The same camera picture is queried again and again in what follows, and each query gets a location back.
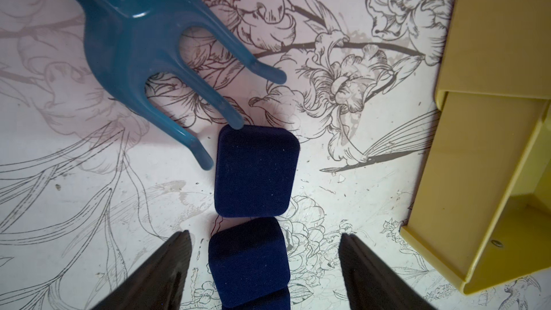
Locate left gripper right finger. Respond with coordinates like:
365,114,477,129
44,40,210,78
338,233,434,310

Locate three-drawer cabinet frame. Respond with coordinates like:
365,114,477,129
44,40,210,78
435,0,550,109

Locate small navy brooch box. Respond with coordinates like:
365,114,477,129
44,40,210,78
214,126,300,218

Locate yellow bottom drawer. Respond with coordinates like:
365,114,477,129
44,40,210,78
400,93,550,295

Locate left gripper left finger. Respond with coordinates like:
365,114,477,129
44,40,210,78
93,230,192,310

